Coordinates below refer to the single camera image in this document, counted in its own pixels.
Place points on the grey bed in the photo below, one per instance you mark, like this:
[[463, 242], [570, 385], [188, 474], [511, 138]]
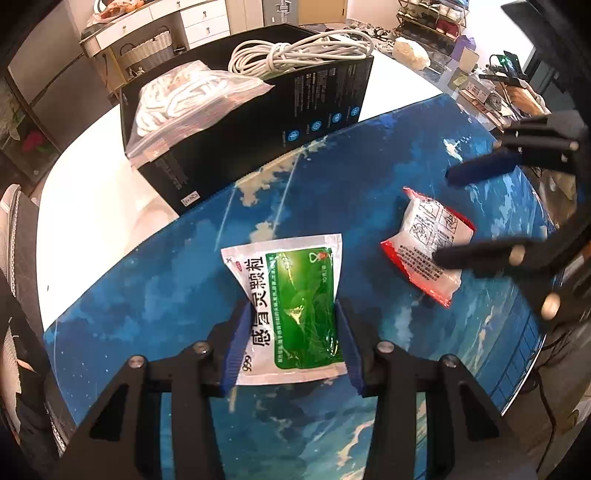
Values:
[[16, 230]]

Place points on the purple bag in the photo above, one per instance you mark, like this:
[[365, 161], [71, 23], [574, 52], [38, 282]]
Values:
[[464, 48]]

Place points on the red white packet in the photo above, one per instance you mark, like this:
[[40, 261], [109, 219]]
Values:
[[429, 230]]

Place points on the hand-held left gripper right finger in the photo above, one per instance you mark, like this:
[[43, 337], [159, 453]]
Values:
[[351, 341]]

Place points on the silver suitcase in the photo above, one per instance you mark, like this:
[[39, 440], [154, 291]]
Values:
[[279, 11]]

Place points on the metal shoe rack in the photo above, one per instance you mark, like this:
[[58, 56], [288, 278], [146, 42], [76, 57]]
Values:
[[434, 16]]

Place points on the cream crumpled ball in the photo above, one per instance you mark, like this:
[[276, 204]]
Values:
[[411, 53]]

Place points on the green white medicine packet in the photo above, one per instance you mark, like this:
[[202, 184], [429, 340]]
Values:
[[295, 277]]

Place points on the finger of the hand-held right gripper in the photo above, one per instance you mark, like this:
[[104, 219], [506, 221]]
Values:
[[485, 164], [466, 258]]

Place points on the woven laundry basket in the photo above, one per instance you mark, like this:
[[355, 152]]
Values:
[[145, 50]]

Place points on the plastic bag with food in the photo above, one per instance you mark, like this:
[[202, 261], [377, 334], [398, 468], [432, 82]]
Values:
[[120, 9]]

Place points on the grey refrigerator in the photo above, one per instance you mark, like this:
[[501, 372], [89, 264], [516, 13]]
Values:
[[51, 69]]

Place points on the pile of shoes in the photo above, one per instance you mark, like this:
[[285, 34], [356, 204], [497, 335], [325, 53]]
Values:
[[369, 32]]

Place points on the tan wooden door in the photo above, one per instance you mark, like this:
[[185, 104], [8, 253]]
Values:
[[323, 9]]

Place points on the black device with green light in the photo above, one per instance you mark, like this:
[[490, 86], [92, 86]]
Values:
[[508, 64]]

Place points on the white dresser with drawers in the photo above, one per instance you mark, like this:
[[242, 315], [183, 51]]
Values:
[[203, 18]]

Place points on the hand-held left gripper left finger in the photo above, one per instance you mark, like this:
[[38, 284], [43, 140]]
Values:
[[238, 337]]

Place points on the black cardboard box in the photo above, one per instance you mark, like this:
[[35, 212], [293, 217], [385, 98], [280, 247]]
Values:
[[314, 106]]

